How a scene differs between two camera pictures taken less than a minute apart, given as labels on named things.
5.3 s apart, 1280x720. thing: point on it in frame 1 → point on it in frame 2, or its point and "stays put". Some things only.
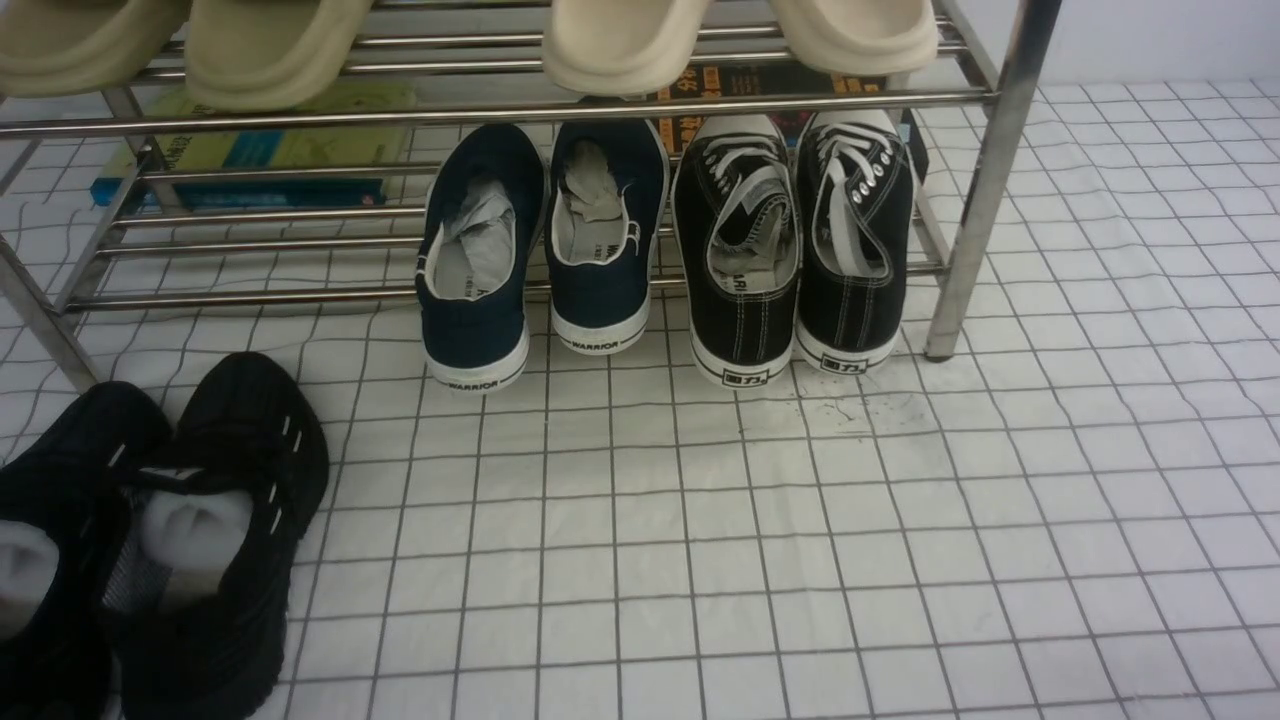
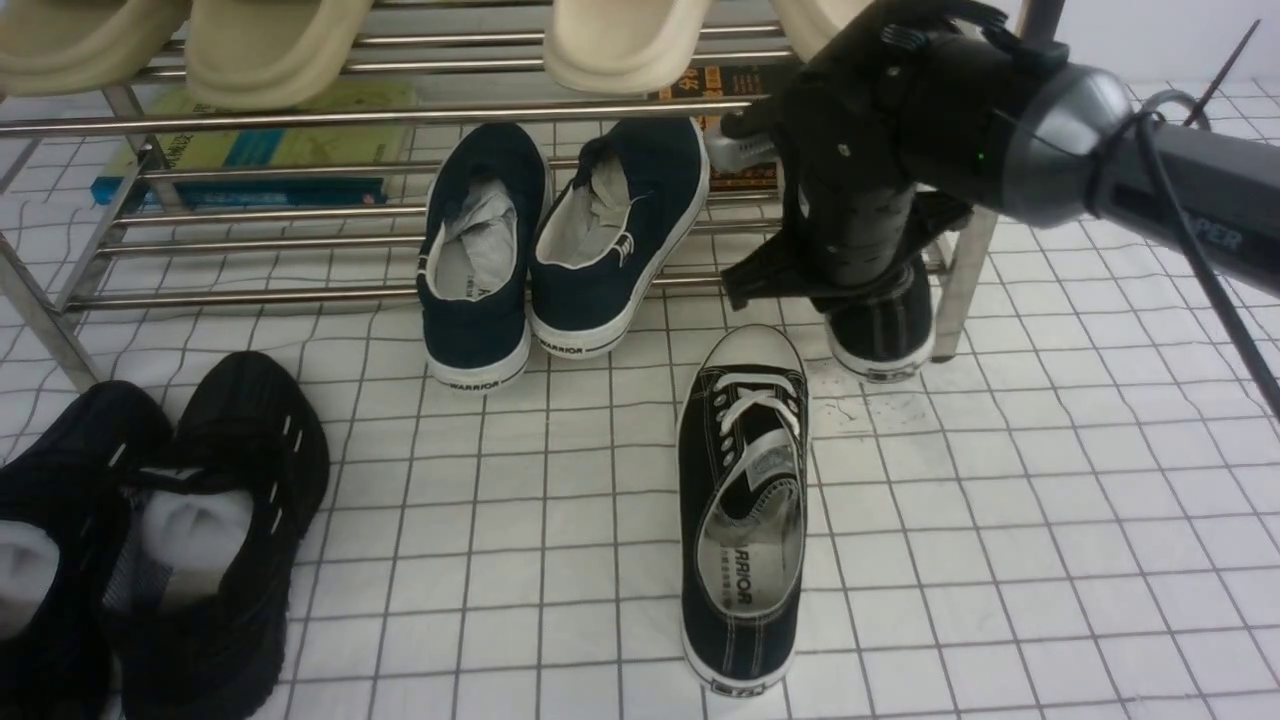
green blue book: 312,150 stays put
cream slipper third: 621,48 stays put
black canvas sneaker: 738,237 → 743,508
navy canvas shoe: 485,210 stays put
